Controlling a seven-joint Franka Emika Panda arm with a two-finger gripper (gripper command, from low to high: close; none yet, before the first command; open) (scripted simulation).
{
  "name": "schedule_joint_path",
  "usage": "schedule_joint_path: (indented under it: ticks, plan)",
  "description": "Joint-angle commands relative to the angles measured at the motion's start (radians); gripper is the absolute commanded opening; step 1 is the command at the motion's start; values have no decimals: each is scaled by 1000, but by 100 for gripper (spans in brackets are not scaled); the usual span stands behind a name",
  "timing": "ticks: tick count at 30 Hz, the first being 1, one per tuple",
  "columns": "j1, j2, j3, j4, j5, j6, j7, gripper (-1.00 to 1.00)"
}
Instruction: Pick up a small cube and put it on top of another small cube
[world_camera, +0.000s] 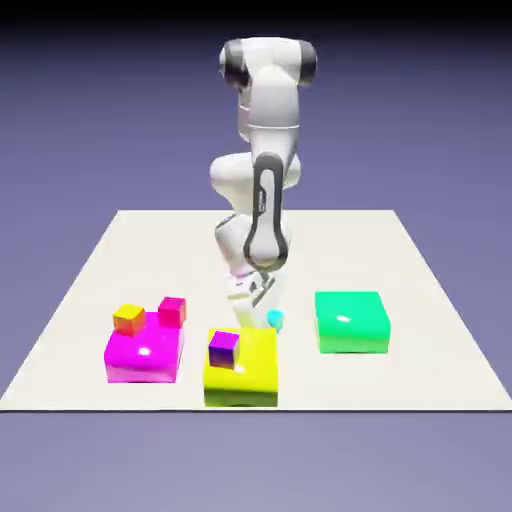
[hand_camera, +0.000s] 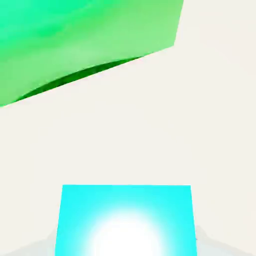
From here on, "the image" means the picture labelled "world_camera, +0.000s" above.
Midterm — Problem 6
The large green box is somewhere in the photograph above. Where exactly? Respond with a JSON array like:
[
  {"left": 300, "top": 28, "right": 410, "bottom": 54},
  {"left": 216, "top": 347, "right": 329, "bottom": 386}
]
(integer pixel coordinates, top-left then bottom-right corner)
[{"left": 314, "top": 290, "right": 392, "bottom": 355}]

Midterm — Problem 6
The large magenta box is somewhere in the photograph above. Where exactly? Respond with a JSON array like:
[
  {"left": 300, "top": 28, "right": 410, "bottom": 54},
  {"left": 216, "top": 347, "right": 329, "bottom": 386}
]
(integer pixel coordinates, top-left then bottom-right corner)
[{"left": 103, "top": 310, "right": 186, "bottom": 384}]

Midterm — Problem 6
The large yellow box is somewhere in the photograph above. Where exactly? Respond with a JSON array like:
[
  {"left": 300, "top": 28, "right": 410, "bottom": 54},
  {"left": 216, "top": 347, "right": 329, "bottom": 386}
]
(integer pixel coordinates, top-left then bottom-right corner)
[{"left": 202, "top": 326, "right": 280, "bottom": 408}]

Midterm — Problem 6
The small purple cube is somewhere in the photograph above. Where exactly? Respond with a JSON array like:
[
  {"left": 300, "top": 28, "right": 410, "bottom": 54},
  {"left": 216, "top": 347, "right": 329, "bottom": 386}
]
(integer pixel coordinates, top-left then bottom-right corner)
[{"left": 207, "top": 330, "right": 241, "bottom": 370}]

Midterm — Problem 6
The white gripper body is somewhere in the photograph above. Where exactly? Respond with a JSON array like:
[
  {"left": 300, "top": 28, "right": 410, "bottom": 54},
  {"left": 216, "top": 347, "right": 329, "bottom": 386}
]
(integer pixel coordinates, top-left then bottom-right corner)
[{"left": 226, "top": 290, "right": 270, "bottom": 331}]

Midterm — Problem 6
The small orange cube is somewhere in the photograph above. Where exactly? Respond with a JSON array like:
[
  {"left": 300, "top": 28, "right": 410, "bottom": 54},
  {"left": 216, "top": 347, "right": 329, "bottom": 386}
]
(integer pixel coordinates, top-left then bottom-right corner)
[{"left": 112, "top": 303, "right": 147, "bottom": 338}]

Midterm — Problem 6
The small pink cube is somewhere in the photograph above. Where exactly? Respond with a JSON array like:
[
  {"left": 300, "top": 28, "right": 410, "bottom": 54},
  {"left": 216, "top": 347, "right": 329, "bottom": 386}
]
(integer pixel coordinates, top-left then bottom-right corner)
[{"left": 157, "top": 296, "right": 188, "bottom": 328}]

